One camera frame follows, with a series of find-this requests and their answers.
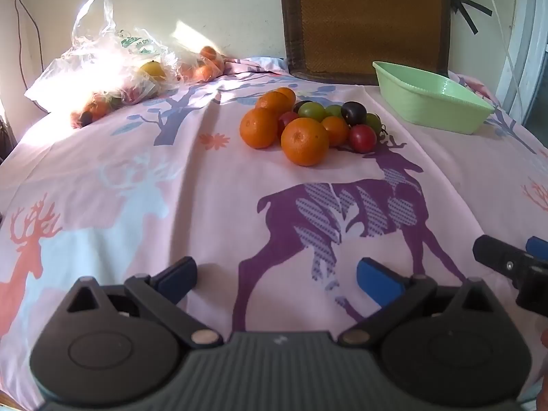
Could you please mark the brown woven mat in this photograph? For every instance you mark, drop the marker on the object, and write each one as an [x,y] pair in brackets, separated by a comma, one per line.
[364,21]

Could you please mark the red tomato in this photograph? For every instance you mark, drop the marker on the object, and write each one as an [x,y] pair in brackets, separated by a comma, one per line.
[363,139]
[287,119]

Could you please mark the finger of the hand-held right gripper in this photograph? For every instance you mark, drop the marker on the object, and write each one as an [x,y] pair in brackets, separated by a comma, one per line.
[496,254]
[539,248]

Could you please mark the green tomato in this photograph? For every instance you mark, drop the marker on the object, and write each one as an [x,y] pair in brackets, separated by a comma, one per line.
[333,110]
[373,122]
[311,110]

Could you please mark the dark purple tomato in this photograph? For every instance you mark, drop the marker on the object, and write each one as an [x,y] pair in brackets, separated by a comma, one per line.
[297,106]
[353,113]

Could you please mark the brown wooden furniture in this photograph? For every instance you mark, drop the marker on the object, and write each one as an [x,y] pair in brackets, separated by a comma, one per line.
[5,137]

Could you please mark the green plastic basin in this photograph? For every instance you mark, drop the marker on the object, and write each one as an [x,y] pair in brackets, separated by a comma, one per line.
[428,107]

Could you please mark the pink printed blanket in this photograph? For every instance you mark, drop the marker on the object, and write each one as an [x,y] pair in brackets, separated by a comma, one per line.
[214,205]

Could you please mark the orange tomato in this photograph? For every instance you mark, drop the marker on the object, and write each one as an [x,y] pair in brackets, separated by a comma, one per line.
[334,132]
[287,93]

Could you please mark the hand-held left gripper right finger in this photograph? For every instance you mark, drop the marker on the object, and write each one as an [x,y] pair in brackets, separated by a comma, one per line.
[376,283]

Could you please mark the printed plastic bag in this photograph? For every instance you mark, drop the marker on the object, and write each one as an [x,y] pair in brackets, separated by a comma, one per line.
[85,64]

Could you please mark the white door frame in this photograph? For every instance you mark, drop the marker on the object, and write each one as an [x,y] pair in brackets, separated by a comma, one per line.
[531,51]

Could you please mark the small orange fruit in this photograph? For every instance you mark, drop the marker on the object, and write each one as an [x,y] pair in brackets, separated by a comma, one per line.
[97,109]

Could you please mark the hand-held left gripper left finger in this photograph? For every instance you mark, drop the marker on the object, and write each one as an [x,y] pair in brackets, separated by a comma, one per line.
[177,281]

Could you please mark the mandarin orange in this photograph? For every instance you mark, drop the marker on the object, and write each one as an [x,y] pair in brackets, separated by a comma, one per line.
[201,72]
[186,70]
[272,102]
[208,52]
[258,128]
[305,142]
[217,66]

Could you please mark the yellow fruit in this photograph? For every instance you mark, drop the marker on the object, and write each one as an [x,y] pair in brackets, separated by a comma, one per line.
[153,70]

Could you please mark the clear plastic bag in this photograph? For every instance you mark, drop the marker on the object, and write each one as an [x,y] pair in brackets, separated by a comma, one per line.
[192,58]

